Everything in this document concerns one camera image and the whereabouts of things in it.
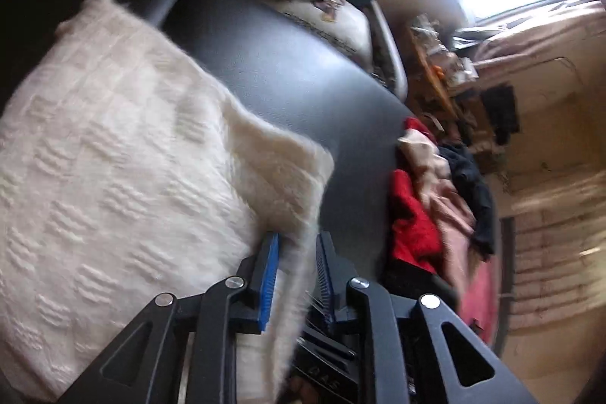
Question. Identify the grey metal chair frame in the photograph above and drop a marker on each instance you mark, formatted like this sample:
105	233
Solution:
395	58

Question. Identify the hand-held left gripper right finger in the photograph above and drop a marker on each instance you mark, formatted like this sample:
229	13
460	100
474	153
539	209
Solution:
325	281

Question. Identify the black hanging cloth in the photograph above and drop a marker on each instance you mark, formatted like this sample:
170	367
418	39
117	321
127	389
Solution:
502	115

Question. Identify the cluttered wooden desk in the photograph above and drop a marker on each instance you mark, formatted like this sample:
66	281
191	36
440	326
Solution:
435	87

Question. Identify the dark navy garment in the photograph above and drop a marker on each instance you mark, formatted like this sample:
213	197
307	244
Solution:
473	181

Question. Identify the printed white pillow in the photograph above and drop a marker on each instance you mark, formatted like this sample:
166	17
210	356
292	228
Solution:
341	30

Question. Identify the pink red cloth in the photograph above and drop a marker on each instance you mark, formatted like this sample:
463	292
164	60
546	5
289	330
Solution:
478	295

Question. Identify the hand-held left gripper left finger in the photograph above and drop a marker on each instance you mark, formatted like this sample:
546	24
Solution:
270	276

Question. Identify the white knitted sweater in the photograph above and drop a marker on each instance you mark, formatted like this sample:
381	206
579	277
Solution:
118	148

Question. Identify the pale pink garment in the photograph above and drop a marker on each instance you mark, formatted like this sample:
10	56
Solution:
426	158

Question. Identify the beige bedding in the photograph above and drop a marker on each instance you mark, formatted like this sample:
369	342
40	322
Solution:
535	35

